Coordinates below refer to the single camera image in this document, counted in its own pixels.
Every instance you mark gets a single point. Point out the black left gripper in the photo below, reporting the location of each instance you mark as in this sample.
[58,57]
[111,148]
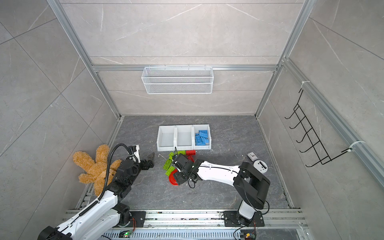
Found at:
[146,166]

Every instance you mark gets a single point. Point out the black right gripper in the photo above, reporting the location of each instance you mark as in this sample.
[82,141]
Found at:
[179,180]

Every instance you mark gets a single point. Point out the red arch lego piece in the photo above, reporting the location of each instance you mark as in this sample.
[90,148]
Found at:
[172,179]

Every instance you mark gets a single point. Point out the blue lego brick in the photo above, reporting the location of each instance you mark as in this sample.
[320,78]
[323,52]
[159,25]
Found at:
[199,141]
[203,134]

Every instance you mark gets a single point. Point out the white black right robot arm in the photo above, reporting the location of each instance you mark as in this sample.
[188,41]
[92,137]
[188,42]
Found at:
[249,182]

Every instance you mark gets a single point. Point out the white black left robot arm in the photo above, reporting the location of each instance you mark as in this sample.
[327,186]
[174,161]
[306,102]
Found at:
[112,173]

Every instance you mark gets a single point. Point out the green lego brick small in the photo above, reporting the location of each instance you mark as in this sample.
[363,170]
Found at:
[170,170]

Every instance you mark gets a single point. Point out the red lego brick studded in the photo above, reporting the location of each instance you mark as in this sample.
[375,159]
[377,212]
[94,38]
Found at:
[191,158]

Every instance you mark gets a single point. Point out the red lego brick long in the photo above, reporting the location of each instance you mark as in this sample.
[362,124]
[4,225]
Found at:
[191,153]

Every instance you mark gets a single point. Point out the green lego brick upside down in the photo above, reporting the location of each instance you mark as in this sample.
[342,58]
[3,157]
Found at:
[167,164]

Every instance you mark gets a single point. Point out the white left plastic bin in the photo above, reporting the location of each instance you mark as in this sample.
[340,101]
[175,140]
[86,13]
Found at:
[166,138]

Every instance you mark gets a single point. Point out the white plastic bin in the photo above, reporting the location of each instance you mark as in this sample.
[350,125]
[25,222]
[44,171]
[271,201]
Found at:
[184,139]
[166,138]
[196,129]

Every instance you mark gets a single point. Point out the white middle plastic bin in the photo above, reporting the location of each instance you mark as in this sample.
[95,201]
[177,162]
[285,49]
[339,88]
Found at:
[184,139]

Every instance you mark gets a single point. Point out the white right plastic bin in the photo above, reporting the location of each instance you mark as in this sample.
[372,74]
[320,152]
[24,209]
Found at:
[196,129]

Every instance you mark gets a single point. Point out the brown teddy bear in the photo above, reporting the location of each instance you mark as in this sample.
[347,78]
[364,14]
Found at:
[95,170]

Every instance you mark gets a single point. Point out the white round scale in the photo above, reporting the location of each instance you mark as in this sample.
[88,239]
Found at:
[261,166]

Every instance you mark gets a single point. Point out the metal base rail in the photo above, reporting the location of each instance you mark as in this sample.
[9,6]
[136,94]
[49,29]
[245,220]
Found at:
[211,224]

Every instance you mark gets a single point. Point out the white wire mesh basket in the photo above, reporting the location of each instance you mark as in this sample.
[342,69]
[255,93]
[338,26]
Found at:
[178,80]

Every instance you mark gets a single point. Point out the black wire hook rack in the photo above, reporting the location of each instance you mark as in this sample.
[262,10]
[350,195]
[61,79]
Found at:
[313,137]

